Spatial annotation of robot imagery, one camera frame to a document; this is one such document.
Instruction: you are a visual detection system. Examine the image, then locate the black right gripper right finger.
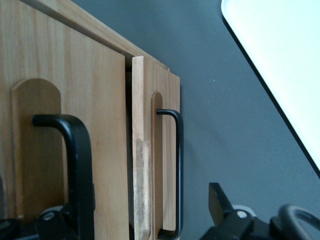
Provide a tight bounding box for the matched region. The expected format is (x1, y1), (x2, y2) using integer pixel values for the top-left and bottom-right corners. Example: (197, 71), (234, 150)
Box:
(199, 182), (256, 240)

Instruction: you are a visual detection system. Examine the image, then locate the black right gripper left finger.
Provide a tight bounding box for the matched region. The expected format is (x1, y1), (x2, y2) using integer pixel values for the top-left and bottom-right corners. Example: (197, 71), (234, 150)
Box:
(36, 204), (76, 240)

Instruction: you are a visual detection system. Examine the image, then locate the wooden drawer cabinet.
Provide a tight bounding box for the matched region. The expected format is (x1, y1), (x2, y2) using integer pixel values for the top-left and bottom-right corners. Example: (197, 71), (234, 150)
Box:
(18, 0), (173, 74)

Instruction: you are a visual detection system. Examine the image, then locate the white rectangular tray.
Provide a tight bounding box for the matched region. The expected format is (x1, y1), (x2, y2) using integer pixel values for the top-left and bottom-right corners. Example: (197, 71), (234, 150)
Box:
(220, 0), (320, 179)

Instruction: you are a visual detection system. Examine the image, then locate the black handle of worn drawer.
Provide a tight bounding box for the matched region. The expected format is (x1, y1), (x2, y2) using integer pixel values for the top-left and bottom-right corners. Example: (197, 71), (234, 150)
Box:
(156, 108), (185, 240)

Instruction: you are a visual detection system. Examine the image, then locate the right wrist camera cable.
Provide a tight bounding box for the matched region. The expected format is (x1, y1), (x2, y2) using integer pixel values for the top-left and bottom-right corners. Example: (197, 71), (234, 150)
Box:
(276, 204), (320, 240)

